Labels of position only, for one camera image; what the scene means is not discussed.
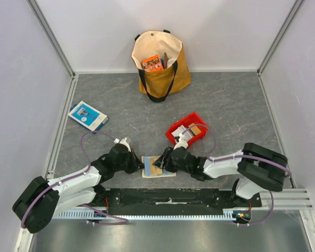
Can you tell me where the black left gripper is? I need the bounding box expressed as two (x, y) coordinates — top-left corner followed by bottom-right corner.
(114, 148), (146, 174)

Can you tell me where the beige leather card holder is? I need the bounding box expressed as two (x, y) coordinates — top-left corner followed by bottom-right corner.
(141, 156), (176, 179)

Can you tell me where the red plastic bin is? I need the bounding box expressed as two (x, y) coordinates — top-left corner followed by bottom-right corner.
(165, 112), (209, 149)

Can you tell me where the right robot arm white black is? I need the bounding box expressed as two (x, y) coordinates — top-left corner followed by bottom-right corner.
(153, 143), (291, 207)

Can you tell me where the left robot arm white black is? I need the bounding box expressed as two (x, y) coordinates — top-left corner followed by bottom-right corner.
(12, 143), (144, 234)

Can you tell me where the white card stack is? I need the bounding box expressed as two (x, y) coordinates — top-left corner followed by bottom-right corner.
(172, 125), (193, 143)

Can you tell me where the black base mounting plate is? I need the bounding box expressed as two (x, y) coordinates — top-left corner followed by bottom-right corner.
(94, 187), (262, 215)

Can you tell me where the blue razor package box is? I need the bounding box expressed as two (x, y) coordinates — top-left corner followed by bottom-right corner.
(68, 101), (109, 131)

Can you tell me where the mustard canvas tote bag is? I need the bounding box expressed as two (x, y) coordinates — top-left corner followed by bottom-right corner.
(131, 30), (191, 103)

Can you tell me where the orange snack box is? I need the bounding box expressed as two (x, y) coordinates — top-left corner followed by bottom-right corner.
(142, 55), (164, 72)

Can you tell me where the white item in bag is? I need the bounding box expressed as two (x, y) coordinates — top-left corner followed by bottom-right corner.
(166, 58), (176, 68)

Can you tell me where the brown item in bag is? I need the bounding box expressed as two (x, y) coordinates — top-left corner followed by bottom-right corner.
(163, 53), (168, 68)

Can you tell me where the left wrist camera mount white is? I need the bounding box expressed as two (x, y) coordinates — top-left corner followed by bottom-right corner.
(113, 137), (131, 152)

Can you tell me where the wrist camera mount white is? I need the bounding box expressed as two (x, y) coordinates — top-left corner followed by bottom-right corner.
(113, 137), (131, 152)
(173, 133), (188, 150)

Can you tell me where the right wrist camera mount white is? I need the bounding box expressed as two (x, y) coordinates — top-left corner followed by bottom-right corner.
(173, 133), (188, 150)

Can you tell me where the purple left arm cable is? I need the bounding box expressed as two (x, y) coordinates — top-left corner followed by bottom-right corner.
(20, 130), (129, 229)

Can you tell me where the white cable duct rail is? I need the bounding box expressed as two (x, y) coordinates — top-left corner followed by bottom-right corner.
(54, 208), (236, 221)

